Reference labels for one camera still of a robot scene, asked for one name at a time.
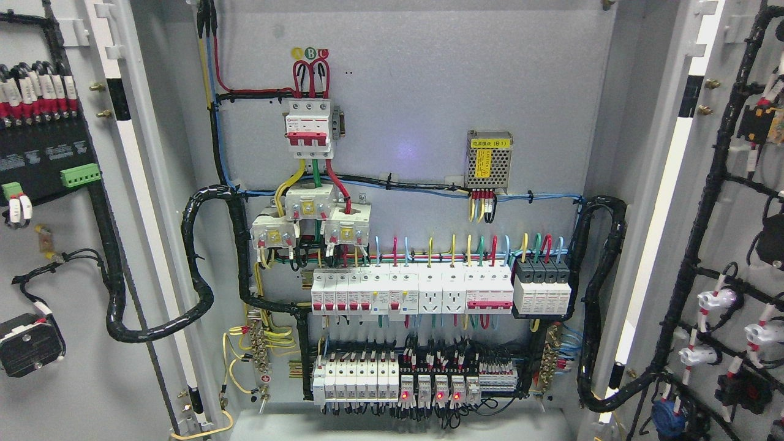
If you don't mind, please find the black cable loom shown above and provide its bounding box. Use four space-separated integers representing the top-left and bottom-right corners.
92 184 313 402
573 196 656 412

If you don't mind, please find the white current transformer cluster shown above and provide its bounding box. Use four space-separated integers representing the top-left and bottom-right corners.
251 183 371 251

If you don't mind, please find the white socket breaker row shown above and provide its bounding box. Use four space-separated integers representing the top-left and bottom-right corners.
311 262 513 321

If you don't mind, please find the lower relay terminal row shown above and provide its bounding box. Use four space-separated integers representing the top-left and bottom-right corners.
311 337 521 416

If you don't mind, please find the red white main breaker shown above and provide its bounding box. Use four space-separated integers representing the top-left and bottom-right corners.
284 98 345 160

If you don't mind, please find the metal mesh power supply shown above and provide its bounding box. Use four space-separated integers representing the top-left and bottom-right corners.
464 129 513 189

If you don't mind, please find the black digital power meter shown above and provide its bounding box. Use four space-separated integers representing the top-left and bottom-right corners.
1 116 100 204

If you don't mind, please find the grey cabinet door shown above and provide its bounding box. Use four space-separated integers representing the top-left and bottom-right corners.
569 1 782 440
0 0 215 441

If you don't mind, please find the black surge protector block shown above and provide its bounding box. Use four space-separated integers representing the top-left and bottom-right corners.
513 258 574 322

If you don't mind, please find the black left cable loom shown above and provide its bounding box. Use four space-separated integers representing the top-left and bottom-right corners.
92 184 313 402

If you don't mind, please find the black right cable loom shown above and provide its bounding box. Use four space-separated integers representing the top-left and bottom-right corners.
573 196 656 412

